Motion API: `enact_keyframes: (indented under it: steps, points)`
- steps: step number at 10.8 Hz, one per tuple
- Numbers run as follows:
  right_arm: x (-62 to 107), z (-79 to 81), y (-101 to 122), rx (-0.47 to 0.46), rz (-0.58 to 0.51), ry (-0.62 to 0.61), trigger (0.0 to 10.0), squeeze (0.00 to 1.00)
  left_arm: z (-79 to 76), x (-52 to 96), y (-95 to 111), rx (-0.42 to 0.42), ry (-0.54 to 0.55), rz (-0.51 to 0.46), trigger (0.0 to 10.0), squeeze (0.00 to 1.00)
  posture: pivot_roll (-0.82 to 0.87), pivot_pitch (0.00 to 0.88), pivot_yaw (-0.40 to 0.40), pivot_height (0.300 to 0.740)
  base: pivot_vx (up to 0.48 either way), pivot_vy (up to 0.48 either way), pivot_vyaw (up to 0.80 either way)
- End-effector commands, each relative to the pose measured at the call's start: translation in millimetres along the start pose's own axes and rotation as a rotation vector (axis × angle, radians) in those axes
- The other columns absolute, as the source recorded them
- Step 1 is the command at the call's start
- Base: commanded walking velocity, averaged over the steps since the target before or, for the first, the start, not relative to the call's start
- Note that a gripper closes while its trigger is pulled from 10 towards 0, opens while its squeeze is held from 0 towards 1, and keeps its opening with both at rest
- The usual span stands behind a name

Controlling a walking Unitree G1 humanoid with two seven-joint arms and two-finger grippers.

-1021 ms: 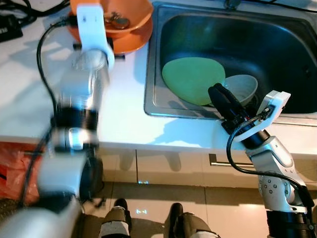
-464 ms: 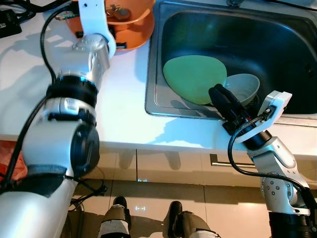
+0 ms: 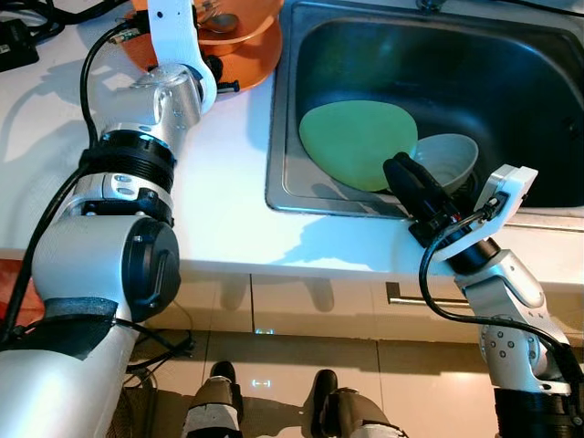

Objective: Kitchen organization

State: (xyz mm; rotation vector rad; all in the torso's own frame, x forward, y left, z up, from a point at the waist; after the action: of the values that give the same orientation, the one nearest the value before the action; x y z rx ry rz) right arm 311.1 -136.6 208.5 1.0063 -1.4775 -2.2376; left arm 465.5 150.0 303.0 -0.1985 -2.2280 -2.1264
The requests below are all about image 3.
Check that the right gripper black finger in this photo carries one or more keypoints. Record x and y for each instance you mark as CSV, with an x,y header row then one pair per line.
x,y
438,196
411,196

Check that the orange bowl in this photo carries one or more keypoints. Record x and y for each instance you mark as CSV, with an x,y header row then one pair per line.
x,y
260,18

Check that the white kitchen cabinet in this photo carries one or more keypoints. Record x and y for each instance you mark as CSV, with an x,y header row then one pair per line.
x,y
301,301

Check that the orange plate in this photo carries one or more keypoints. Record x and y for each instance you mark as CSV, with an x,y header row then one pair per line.
x,y
246,68

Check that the grey bowl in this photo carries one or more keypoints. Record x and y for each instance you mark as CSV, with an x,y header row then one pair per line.
x,y
452,160

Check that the silver metal spoon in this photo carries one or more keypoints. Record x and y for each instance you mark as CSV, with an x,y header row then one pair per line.
x,y
224,23

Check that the green plate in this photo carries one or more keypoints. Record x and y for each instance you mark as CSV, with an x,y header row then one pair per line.
x,y
351,146

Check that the stainless steel sink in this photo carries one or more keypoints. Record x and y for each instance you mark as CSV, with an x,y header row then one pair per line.
x,y
511,91

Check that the metal faucet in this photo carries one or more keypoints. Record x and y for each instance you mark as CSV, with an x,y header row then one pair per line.
x,y
427,5

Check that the black power strip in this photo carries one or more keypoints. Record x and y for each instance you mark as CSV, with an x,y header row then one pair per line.
x,y
14,46

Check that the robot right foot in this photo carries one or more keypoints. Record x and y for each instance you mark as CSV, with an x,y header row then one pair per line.
x,y
351,415

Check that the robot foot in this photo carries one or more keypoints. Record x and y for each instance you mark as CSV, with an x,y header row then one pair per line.
x,y
214,401
351,415

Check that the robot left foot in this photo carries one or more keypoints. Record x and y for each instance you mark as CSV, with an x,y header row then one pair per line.
x,y
214,401

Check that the red plastic bag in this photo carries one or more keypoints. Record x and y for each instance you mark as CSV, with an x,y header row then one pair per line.
x,y
14,292

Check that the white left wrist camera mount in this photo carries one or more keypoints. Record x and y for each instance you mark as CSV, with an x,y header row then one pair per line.
x,y
172,36

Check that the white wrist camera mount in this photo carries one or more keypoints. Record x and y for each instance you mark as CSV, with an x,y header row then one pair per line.
x,y
172,36
506,196

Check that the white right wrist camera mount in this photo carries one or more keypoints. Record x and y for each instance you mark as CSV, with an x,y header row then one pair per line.
x,y
506,196

